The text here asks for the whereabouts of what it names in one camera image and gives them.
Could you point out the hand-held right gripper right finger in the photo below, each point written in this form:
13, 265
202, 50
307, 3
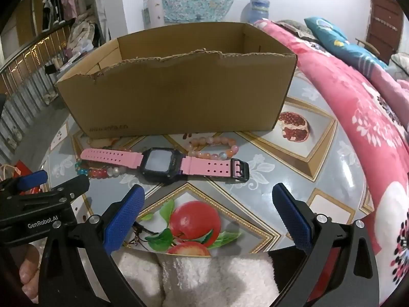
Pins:
292, 217

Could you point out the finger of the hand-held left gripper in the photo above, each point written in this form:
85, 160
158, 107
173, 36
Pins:
32, 179
75, 184

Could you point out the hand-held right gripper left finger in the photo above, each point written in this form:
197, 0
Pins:
124, 220

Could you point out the brown cardboard box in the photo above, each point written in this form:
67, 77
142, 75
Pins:
179, 96

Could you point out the person's left hand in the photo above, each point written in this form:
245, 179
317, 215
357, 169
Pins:
28, 271

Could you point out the red bag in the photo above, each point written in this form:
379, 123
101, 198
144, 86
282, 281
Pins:
20, 167

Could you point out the fruit print vinyl mat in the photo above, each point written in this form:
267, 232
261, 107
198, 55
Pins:
287, 172

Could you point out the white fluffy cloth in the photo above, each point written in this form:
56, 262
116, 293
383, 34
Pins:
223, 281

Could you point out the metal stair railing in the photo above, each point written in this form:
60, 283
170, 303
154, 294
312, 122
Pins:
28, 70

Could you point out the pink floral blanket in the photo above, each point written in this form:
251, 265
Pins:
351, 102

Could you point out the white garment pile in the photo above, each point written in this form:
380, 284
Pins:
84, 32

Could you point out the black and white jacket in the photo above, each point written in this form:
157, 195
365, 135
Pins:
52, 8

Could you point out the teal patterned pillow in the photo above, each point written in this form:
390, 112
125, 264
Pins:
348, 44

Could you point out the pink hanging garment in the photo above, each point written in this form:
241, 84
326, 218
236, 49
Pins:
68, 0

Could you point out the white dotted sheet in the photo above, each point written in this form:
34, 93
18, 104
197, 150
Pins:
153, 12

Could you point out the wooden chair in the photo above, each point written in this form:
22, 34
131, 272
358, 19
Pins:
367, 43

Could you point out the blue water jug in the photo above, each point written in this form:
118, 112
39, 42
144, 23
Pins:
257, 9

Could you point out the brown wooden door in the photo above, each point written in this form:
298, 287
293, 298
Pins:
383, 22

